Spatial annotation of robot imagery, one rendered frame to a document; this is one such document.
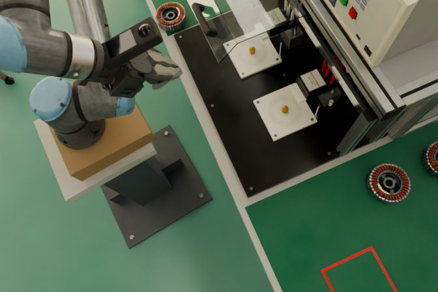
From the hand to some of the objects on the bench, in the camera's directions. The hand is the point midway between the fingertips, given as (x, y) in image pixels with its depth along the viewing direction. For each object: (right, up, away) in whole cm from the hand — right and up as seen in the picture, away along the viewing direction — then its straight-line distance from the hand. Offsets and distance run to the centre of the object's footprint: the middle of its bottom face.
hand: (178, 68), depth 76 cm
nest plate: (+20, +13, +48) cm, 53 cm away
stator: (-9, +28, +58) cm, 66 cm away
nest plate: (+29, -8, +39) cm, 49 cm away
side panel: (+74, -10, +36) cm, 83 cm away
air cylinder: (+33, +19, +49) cm, 62 cm away
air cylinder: (+43, -2, +40) cm, 58 cm away
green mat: (+71, -43, +23) cm, 86 cm away
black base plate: (+26, +2, +46) cm, 52 cm away
